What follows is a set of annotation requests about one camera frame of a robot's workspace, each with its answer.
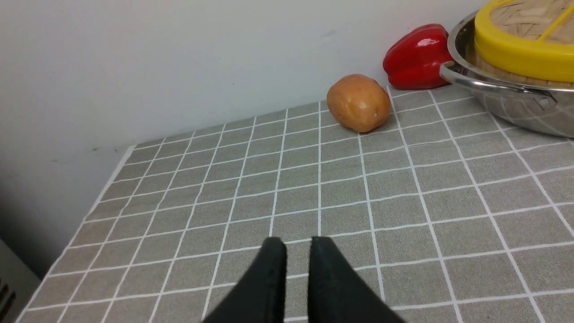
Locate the stainless steel pot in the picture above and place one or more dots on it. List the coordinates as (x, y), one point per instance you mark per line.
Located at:
(547, 110)

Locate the red bell pepper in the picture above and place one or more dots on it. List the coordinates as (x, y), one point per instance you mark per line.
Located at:
(413, 62)

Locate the brown potato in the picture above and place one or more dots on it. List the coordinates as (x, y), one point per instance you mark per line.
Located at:
(359, 103)

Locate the woven bamboo steamer lid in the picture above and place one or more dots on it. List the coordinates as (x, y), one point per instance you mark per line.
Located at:
(532, 38)

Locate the yellow-rimmed bamboo steamer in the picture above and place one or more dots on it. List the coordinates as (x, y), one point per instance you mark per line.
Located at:
(524, 78)

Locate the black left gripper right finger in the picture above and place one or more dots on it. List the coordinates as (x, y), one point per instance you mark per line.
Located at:
(337, 294)

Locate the grey checked tablecloth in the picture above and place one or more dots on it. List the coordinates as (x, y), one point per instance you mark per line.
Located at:
(450, 214)

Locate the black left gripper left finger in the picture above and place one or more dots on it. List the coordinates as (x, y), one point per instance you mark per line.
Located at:
(259, 295)

